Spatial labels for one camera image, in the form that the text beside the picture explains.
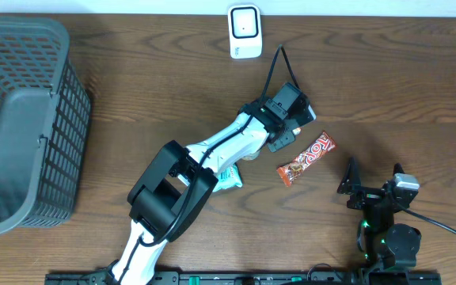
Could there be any white barcode scanner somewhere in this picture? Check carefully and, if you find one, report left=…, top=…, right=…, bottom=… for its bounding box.
left=227, top=4, right=263, bottom=59

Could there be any red Top chocolate bar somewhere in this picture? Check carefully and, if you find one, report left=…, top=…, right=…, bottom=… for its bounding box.
left=276, top=131, right=337, bottom=187

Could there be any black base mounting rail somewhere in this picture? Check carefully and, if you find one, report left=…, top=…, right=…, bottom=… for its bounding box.
left=44, top=270, right=442, bottom=285

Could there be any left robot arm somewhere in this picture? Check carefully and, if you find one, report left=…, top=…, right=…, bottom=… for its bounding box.
left=108, top=82, right=316, bottom=284

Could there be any orange small carton box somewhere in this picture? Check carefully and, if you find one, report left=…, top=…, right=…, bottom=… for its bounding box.
left=292, top=127, right=302, bottom=135

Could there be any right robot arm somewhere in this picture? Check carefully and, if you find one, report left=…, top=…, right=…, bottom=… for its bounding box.
left=337, top=158, right=421, bottom=284

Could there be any black right camera cable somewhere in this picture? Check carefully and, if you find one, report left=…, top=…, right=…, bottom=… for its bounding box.
left=393, top=197, right=456, bottom=285

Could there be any green lidded white jar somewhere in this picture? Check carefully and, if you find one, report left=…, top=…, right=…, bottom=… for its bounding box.
left=241, top=150, right=260, bottom=161

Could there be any grey plastic mesh basket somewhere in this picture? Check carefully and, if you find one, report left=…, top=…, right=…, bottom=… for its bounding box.
left=0, top=16, right=92, bottom=234

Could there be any black camera cable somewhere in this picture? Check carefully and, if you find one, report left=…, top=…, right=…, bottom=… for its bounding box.
left=393, top=197, right=456, bottom=285
left=136, top=44, right=301, bottom=249

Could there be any black left camera cable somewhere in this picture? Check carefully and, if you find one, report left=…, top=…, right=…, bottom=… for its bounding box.
left=136, top=44, right=301, bottom=249

